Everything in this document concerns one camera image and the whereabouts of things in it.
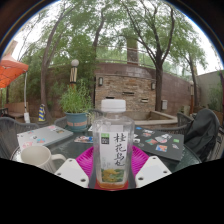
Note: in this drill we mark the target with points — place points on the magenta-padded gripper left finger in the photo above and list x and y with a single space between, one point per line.
83 163

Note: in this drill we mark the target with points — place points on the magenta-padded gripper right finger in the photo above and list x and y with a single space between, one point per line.
144 163

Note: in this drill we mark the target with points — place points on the clear drink bottle white cap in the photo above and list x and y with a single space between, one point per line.
113 146

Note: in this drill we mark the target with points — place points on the black laptop with stickers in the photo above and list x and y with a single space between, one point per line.
160 141

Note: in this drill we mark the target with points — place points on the white ribbed mug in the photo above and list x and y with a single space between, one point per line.
36 158

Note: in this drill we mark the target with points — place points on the grey laptop with stickers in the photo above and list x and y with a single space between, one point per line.
43 136

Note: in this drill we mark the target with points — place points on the green plant in blue pot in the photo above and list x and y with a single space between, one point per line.
76 106

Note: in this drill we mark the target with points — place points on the blue yellow striped folded umbrella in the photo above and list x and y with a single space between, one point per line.
41 114

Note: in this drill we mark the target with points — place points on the dark jacket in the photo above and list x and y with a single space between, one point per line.
201 133

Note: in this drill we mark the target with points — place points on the tall green tree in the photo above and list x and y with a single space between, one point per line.
44 90
158 86

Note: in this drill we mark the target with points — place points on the orange canopy umbrella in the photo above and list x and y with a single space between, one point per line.
11 70

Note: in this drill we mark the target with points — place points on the wall lamp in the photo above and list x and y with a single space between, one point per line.
100 81
153 86

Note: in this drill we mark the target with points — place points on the globe lamp post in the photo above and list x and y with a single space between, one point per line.
192 98
74 73

